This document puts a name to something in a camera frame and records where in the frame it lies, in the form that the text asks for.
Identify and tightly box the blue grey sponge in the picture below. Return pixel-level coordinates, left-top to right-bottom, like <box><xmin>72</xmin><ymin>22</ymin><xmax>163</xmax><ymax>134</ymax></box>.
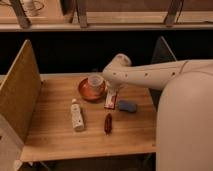
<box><xmin>117</xmin><ymin>100</ymin><xmax>137</xmax><ymax>113</ymax></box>

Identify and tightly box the dark red oblong object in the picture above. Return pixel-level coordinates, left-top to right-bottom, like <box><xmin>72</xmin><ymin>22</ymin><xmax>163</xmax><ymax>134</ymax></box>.
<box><xmin>104</xmin><ymin>113</ymin><xmax>112</xmax><ymax>134</ymax></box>

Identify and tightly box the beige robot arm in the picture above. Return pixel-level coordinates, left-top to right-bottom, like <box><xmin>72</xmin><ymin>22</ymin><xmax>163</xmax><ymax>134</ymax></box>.
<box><xmin>103</xmin><ymin>54</ymin><xmax>213</xmax><ymax>171</ymax></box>

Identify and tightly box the right dark side panel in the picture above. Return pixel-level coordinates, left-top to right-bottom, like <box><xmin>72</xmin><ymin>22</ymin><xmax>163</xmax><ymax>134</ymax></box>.
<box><xmin>149</xmin><ymin>36</ymin><xmax>176</xmax><ymax>109</ymax></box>

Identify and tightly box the white squeeze tube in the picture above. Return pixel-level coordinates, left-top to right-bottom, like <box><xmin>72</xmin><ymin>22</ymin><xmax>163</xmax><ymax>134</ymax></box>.
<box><xmin>70</xmin><ymin>99</ymin><xmax>85</xmax><ymax>132</ymax></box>

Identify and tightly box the orange brown plate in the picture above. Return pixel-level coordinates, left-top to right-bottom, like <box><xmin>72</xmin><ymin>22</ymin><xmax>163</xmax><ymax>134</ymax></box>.
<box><xmin>78</xmin><ymin>78</ymin><xmax>106</xmax><ymax>102</ymax></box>

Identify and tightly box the wooden shelf with posts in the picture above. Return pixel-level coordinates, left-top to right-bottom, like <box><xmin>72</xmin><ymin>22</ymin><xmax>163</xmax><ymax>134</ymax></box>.
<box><xmin>0</xmin><ymin>0</ymin><xmax>213</xmax><ymax>32</ymax></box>

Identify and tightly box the left wooden side panel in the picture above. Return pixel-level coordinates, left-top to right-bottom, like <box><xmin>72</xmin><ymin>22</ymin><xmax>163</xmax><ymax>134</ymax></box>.
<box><xmin>0</xmin><ymin>39</ymin><xmax>43</xmax><ymax>171</ymax></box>

